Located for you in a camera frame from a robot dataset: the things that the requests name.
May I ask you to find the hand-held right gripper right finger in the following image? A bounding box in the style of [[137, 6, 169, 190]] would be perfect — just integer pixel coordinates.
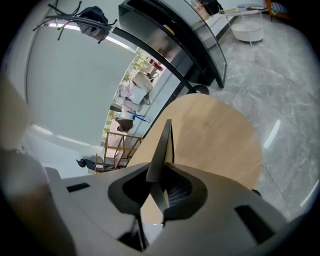
[[146, 161, 296, 256]]

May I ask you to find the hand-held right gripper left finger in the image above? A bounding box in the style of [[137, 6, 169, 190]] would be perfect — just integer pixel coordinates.
[[44, 161, 151, 256]]

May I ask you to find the beige shoulder bag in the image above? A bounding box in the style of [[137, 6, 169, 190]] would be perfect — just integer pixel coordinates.
[[131, 70, 154, 91]]

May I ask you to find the oval wooden table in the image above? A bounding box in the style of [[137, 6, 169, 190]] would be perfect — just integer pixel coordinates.
[[126, 93, 264, 225]]

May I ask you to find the wooden shelf cart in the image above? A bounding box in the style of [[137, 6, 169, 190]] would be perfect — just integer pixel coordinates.
[[100, 130, 145, 174]]

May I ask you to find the brown handbag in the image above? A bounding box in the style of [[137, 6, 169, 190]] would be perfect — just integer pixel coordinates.
[[114, 117, 134, 133]]

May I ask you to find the white backpack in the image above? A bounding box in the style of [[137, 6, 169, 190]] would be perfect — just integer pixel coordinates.
[[125, 83, 146, 105]]

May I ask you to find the dark soda bottle red label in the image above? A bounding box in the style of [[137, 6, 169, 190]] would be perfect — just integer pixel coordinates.
[[147, 57, 164, 72]]

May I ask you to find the black coat stand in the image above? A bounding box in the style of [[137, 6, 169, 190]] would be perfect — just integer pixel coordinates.
[[32, 0, 210, 96]]

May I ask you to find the black glass cabinet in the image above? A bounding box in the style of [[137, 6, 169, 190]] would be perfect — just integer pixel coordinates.
[[117, 0, 229, 89]]

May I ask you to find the white round basket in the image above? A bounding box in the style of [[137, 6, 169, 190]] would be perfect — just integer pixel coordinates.
[[230, 20, 265, 43]]

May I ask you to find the white round side table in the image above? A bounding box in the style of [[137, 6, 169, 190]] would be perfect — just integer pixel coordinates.
[[218, 4, 270, 47]]

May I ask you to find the tan woven bag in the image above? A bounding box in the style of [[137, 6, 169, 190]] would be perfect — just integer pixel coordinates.
[[193, 2, 211, 21]]

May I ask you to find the black handbag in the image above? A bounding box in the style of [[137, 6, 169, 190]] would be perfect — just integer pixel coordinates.
[[199, 0, 224, 15]]

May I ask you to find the orange armchair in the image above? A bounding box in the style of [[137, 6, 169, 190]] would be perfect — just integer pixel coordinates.
[[264, 0, 293, 21]]

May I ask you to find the blue strap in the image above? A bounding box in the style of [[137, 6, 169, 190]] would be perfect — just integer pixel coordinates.
[[128, 111, 152, 124]]

